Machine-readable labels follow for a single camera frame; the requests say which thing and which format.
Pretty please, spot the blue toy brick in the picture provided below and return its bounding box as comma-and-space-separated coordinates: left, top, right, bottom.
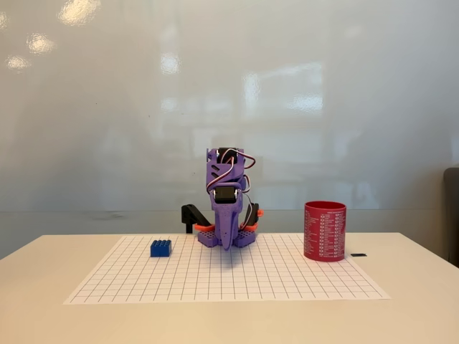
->
150, 238, 173, 258

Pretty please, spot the red cup with white print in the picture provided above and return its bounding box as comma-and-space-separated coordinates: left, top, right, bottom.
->
303, 201, 347, 263

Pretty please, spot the black clamp with orange pad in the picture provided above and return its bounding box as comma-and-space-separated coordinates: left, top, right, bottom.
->
239, 202, 265, 232
181, 204, 217, 234

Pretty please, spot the purple robot arm with base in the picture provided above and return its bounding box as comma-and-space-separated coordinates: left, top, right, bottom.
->
197, 146, 259, 249

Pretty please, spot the white red black servo cable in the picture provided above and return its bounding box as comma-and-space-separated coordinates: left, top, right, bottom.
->
229, 149, 257, 172

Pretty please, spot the white grid paper sheet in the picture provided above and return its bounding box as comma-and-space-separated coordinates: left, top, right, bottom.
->
63, 234, 392, 305

